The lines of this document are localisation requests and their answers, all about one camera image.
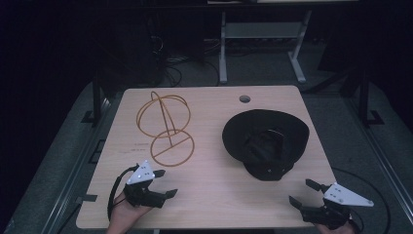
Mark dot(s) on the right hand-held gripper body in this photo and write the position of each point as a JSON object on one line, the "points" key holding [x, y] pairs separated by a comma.
{"points": [[344, 196]]}

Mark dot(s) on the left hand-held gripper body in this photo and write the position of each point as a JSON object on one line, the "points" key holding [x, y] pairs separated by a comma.
{"points": [[140, 175]]}

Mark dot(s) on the person's right hand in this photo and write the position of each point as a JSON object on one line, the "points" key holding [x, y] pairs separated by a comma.
{"points": [[336, 231]]}

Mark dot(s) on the person's left hand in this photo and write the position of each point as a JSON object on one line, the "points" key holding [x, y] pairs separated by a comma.
{"points": [[123, 216]]}

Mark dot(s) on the grey tape strip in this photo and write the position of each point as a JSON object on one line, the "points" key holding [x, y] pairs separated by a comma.
{"points": [[87, 197]]}

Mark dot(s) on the black metal stand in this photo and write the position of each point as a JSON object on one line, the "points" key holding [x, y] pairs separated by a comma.
{"points": [[364, 97], [96, 97]]}

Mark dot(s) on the black bucket hat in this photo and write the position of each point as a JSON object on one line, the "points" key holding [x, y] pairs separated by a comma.
{"points": [[240, 133]]}

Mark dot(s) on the grey metal table frame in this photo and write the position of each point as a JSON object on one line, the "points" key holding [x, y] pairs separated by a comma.
{"points": [[259, 30]]}

